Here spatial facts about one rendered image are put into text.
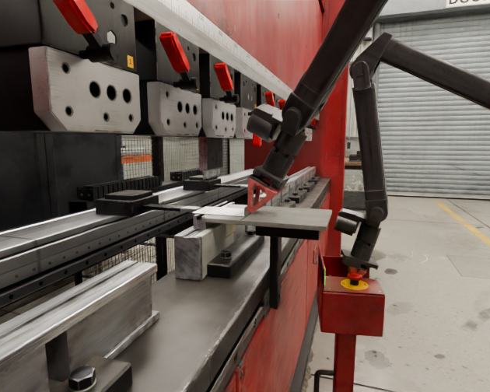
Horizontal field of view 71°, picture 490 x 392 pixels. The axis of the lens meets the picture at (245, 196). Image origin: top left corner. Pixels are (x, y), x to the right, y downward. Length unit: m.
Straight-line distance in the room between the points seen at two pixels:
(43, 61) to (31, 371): 0.30
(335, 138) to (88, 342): 2.63
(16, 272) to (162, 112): 0.39
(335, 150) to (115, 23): 2.55
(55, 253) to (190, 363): 0.39
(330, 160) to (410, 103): 5.42
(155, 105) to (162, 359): 0.36
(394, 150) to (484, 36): 2.63
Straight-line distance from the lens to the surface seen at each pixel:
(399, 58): 0.99
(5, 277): 0.73
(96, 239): 0.87
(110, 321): 0.52
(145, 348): 0.55
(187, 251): 0.74
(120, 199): 0.91
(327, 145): 2.93
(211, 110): 0.73
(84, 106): 0.42
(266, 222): 0.72
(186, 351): 0.54
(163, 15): 0.60
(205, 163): 0.79
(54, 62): 0.40
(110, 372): 0.47
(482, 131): 8.45
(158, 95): 0.55
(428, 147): 8.23
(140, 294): 0.57
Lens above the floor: 1.16
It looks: 9 degrees down
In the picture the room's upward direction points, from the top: straight up
